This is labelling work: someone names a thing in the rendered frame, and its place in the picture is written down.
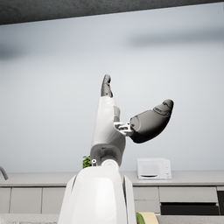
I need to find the green potted plant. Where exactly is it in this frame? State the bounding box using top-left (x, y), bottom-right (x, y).
top-left (81, 155), bottom-right (93, 170)

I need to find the white microwave oven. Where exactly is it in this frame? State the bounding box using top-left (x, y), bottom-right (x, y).
top-left (136, 157), bottom-right (172, 181)

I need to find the green vegetable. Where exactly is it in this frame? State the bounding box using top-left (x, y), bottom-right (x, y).
top-left (135, 212), bottom-right (146, 224)

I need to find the grey kitchen cabinet unit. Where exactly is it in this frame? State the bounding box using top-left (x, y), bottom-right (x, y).
top-left (0, 170), bottom-right (224, 216)

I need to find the wooden cutting board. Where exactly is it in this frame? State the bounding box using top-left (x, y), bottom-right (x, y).
top-left (140, 212), bottom-right (160, 224)

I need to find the grey kitchen faucet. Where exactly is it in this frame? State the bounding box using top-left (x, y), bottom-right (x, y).
top-left (0, 165), bottom-right (10, 181)

